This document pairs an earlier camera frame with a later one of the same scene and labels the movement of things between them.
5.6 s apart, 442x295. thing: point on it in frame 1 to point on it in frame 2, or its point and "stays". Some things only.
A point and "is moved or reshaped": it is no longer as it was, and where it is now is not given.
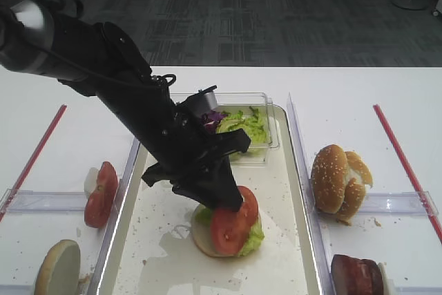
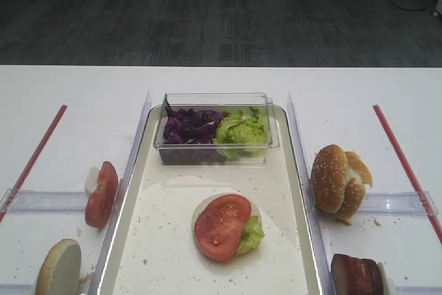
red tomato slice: x=229 y=229 is moved or reshaped
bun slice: x=203 y=238 to x=255 y=211
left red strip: x=32 y=163 stays
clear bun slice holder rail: x=16 y=289 stays
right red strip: x=422 y=199 stays
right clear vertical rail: x=322 y=263 stays
